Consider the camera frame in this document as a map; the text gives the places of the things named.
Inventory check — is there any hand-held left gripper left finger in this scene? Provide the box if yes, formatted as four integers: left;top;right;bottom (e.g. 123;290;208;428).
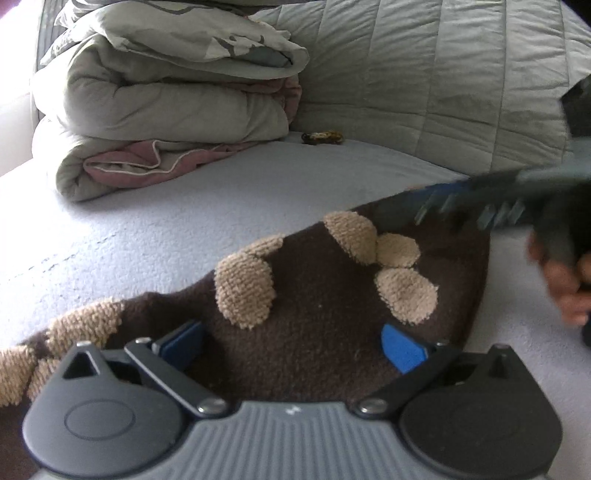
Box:
62;320;229;418

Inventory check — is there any leopard print hair tie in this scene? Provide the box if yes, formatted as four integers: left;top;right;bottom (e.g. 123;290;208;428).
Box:
301;130;345;145

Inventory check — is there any quilted grey-green headboard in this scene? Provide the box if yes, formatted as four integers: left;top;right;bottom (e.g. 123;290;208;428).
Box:
249;0;591;185

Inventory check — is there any person's right hand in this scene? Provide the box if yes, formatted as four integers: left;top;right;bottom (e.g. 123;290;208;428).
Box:
527;230;591;329

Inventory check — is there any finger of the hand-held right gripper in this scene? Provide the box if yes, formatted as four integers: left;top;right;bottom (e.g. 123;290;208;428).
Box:
369;194;529;234
406;168;525;199

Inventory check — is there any brown sweater with tan flowers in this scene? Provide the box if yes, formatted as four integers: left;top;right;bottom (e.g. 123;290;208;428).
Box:
0;187;491;480

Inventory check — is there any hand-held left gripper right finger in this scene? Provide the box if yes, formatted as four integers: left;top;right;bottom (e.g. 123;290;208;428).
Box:
355;323;529;420

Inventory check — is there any grey folded duvet pink lining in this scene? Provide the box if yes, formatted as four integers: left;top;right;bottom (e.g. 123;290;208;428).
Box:
30;34;303;204

